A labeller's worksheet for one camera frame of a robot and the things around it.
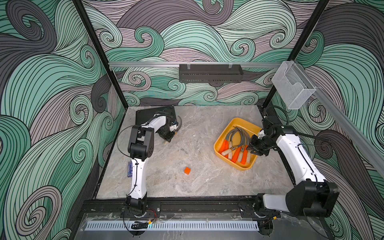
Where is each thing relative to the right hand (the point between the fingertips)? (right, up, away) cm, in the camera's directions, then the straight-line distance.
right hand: (247, 149), depth 78 cm
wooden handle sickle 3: (+5, -8, +10) cm, 14 cm away
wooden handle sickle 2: (-6, -6, +12) cm, 14 cm away
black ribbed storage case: (-67, +20, +36) cm, 79 cm away
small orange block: (-32, -14, +8) cm, 36 cm away
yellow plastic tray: (+13, +9, +24) cm, 29 cm away
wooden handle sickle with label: (-47, 0, +19) cm, 50 cm away
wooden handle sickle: (-2, -2, +14) cm, 14 cm away
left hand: (-47, +3, +22) cm, 52 cm away
